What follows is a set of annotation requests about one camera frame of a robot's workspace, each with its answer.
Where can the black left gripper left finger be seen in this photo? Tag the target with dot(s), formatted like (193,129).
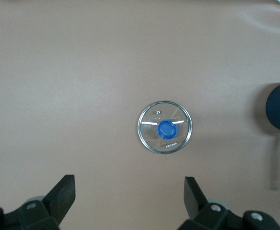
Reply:
(34,215)

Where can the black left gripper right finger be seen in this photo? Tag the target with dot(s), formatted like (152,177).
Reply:
(214,218)

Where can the glass lid with blue knob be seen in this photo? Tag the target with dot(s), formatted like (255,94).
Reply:
(165,129)

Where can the brown table mat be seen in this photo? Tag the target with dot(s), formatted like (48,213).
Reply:
(82,95)

